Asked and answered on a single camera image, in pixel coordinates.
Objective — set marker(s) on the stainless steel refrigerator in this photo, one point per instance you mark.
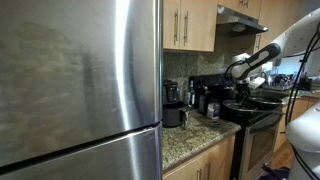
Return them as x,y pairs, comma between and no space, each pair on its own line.
66,73

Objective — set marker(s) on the dish rack with dishes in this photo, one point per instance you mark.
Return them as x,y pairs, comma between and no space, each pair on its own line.
281,81

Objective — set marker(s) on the dark knife block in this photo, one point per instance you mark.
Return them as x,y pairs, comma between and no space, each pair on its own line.
305,83

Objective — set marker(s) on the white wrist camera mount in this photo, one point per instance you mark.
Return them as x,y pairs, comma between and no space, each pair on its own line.
257,82

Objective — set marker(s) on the large black frying pan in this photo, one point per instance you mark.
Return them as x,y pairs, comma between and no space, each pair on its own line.
238,108

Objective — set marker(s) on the stainless steel freezer drawer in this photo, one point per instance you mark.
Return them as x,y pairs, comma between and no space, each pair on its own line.
110,160

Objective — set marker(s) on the dark oil bottle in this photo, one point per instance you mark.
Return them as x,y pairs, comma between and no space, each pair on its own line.
204,103

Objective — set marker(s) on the shallow black frying pan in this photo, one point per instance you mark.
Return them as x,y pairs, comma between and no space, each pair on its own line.
266,101

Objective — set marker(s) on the wide light wood cabinet door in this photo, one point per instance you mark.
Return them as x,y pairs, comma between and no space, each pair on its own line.
201,23

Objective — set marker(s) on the tall light wood wall cabinet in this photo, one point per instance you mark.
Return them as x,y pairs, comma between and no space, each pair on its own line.
270,20

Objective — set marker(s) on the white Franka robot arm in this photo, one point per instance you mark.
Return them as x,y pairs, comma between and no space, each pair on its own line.
300,36

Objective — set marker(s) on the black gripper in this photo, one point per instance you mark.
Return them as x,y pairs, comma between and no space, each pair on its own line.
242,88

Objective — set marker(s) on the light wood cabinet over hood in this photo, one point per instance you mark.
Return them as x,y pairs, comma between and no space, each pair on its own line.
253,6

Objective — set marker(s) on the stainless steel range hood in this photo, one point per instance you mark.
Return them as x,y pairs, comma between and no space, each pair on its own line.
233,21

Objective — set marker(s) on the bright kitchen window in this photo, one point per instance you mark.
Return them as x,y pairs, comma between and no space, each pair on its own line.
286,65

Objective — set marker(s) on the purple object on floor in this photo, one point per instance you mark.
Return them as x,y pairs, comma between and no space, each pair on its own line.
275,173

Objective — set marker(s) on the light wood sink base cabinet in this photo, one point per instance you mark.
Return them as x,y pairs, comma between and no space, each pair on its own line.
296,111

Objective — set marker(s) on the narrow light wood cabinet door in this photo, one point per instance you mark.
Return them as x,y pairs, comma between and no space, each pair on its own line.
169,23

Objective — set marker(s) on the black and stainless stove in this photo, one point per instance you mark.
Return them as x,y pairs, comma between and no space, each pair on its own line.
260,140

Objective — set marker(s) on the small white container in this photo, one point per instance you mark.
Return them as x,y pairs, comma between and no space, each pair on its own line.
213,110

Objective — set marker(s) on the black air fryer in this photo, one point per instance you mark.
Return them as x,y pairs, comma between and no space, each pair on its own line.
171,115

